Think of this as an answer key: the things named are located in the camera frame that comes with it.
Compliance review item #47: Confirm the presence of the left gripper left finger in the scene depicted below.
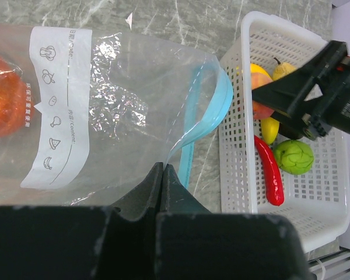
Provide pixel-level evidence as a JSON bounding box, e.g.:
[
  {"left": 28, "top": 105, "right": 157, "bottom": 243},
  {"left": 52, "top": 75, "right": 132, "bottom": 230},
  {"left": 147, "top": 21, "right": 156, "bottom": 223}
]
[{"left": 0, "top": 163, "right": 163, "bottom": 279}]

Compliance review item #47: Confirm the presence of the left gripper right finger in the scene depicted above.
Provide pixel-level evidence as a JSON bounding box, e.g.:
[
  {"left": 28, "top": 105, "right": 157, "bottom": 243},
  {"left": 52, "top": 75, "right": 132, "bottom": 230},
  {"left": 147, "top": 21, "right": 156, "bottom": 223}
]
[{"left": 156, "top": 165, "right": 312, "bottom": 279}]

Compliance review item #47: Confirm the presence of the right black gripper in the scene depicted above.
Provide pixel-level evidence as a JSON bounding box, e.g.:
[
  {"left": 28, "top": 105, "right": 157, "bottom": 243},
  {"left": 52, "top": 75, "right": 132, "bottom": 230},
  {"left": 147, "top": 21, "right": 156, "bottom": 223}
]
[{"left": 254, "top": 40, "right": 350, "bottom": 140}]

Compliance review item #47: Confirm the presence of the yellow toy potato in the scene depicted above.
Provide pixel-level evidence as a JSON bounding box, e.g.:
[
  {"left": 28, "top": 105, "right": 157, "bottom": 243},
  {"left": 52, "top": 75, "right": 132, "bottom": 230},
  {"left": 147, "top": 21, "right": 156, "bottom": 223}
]
[{"left": 272, "top": 57, "right": 297, "bottom": 81}]

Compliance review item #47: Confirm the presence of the toy peach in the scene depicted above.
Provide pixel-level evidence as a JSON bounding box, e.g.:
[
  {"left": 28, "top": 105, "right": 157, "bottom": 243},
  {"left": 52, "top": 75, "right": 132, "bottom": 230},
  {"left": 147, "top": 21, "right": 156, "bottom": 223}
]
[{"left": 251, "top": 72, "right": 274, "bottom": 120}]

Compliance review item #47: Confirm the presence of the yellow toy banana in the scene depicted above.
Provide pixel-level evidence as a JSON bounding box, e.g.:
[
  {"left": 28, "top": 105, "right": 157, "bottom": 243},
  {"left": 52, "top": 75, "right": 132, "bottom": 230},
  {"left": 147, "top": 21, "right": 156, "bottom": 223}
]
[{"left": 250, "top": 64, "right": 279, "bottom": 145}]

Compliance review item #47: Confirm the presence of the green toy fruit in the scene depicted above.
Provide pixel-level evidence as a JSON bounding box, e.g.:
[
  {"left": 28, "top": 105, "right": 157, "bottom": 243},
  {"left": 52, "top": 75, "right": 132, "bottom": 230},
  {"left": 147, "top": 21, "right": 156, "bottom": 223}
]
[{"left": 274, "top": 139, "right": 314, "bottom": 175}]

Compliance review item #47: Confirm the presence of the red chili pepper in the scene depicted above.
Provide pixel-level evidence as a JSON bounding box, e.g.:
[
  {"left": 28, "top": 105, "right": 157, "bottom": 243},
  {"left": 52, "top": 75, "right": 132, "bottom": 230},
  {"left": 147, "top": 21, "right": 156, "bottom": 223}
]
[{"left": 254, "top": 135, "right": 285, "bottom": 207}]

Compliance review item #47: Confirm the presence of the clear zip top bag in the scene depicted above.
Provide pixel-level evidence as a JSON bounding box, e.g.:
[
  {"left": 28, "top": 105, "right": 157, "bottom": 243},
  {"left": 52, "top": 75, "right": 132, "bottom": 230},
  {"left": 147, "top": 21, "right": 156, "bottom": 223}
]
[{"left": 0, "top": 24, "right": 233, "bottom": 206}]

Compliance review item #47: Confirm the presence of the orange toy pumpkin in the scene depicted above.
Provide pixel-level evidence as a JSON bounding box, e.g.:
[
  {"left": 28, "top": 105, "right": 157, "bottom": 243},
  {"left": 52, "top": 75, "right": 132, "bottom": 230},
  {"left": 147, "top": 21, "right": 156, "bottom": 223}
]
[{"left": 0, "top": 58, "right": 26, "bottom": 137}]

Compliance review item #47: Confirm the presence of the white plastic basket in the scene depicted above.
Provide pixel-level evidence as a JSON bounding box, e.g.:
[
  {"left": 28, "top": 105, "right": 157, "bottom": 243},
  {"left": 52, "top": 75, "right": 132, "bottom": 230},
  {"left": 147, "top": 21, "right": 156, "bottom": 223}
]
[{"left": 219, "top": 11, "right": 350, "bottom": 252}]

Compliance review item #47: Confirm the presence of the aluminium frame rail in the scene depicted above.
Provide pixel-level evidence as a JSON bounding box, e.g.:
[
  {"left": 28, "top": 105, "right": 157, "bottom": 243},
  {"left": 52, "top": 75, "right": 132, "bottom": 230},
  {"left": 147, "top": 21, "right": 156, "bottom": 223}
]
[{"left": 309, "top": 247, "right": 350, "bottom": 280}]

